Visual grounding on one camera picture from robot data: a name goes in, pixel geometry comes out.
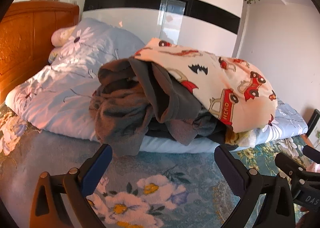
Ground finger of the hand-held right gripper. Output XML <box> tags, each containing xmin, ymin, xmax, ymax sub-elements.
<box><xmin>303</xmin><ymin>145</ymin><xmax>320</xmax><ymax>163</ymax></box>
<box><xmin>275</xmin><ymin>152</ymin><xmax>307</xmax><ymax>176</ymax></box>

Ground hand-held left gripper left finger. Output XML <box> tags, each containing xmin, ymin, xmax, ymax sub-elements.
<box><xmin>30</xmin><ymin>144</ymin><xmax>113</xmax><ymax>228</ymax></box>

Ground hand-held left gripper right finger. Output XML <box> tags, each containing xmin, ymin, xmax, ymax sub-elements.
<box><xmin>214</xmin><ymin>145</ymin><xmax>297</xmax><ymax>228</ymax></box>

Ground pink fleece garment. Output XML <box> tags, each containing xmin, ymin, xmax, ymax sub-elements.
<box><xmin>306</xmin><ymin>162</ymin><xmax>320</xmax><ymax>173</ymax></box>

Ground car print cream garment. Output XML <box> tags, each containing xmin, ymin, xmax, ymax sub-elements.
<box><xmin>134</xmin><ymin>38</ymin><xmax>278</xmax><ymax>133</ymax></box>

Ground black chair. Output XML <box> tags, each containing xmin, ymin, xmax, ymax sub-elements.
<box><xmin>306</xmin><ymin>109</ymin><xmax>320</xmax><ymax>139</ymax></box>

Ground pale yellow fuzzy cloth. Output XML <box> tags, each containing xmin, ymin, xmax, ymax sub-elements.
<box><xmin>224</xmin><ymin>130</ymin><xmax>258</xmax><ymax>149</ymax></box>

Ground floral plush bed blanket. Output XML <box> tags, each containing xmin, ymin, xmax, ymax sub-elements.
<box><xmin>0</xmin><ymin>102</ymin><xmax>320</xmax><ymax>228</ymax></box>

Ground mottled grey brown sweater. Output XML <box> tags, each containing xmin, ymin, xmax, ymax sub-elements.
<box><xmin>89</xmin><ymin>58</ymin><xmax>156</xmax><ymax>157</ymax></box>

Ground dark navy garment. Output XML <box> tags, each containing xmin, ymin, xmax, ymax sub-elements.
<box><xmin>144</xmin><ymin>112</ymin><xmax>227</xmax><ymax>146</ymax></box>

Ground blue daisy print quilt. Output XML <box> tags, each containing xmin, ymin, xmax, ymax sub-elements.
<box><xmin>5</xmin><ymin>17</ymin><xmax>309</xmax><ymax>155</ymax></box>

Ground dark grey garment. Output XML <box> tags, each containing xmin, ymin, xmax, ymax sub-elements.
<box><xmin>129</xmin><ymin>58</ymin><xmax>202</xmax><ymax>125</ymax></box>

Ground cream pillow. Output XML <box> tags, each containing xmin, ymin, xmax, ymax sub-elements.
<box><xmin>51</xmin><ymin>27</ymin><xmax>76</xmax><ymax>49</ymax></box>

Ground wooden headboard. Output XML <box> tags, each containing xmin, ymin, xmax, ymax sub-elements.
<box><xmin>0</xmin><ymin>1</ymin><xmax>80</xmax><ymax>105</ymax></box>

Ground white black striped wardrobe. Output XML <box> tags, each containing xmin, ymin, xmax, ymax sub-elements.
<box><xmin>82</xmin><ymin>0</ymin><xmax>246</xmax><ymax>55</ymax></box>

